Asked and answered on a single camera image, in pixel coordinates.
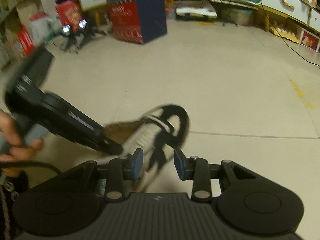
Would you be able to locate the grey shoelace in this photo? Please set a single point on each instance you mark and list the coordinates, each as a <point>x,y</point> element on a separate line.
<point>144,138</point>

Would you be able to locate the white paper bag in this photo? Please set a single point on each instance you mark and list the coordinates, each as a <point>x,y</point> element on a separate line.
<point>43,28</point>

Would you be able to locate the spare handheld gripper left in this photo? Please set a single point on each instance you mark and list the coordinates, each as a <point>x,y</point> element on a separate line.
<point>68,34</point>

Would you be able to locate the white low platform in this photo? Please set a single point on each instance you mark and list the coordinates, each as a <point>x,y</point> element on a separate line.
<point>200,12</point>

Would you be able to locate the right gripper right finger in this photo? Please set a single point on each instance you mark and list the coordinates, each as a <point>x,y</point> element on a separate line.
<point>197,170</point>

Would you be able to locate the blue red christmas box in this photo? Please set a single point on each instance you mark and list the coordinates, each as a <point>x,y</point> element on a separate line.
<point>137,21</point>

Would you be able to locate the clear plastic storage bin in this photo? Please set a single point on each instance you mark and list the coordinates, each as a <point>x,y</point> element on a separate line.
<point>237,16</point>

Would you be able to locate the left hand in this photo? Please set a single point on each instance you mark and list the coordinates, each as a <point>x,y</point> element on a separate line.
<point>17,152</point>

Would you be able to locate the black and white shoe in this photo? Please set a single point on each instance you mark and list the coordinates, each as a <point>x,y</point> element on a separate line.
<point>158,133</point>

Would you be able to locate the red cardboard box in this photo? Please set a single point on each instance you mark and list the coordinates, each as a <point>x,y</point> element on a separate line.
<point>25,41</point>

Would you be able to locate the red round tin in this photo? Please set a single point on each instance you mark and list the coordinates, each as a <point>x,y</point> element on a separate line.
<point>69,13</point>

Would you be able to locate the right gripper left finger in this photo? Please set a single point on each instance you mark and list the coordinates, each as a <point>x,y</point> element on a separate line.
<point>120,170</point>

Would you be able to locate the red framed picture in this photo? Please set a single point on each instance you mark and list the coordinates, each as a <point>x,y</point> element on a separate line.
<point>309,40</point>

